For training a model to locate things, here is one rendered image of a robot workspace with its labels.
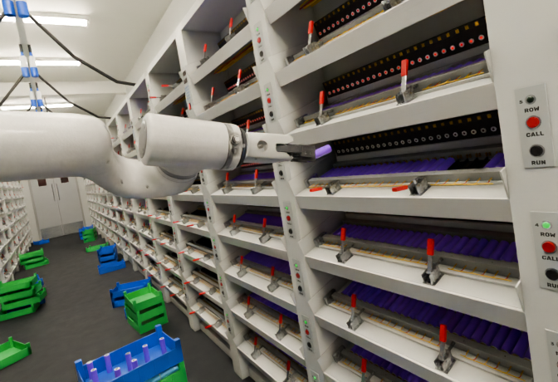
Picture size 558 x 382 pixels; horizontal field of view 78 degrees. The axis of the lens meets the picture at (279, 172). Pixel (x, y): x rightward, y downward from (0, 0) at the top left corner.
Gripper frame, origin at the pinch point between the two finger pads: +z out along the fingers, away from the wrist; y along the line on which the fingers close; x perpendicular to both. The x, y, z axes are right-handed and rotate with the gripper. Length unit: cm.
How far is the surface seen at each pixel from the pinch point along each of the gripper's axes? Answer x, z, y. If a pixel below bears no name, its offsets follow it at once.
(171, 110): -46, 18, 170
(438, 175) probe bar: 4.1, 23.2, -15.4
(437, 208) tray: 10.9, 20.7, -16.7
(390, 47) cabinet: -31.5, 31.3, 2.9
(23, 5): -112, -67, 216
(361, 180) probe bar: 4.6, 23.4, 6.0
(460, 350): 42, 34, -13
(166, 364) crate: 67, -8, 66
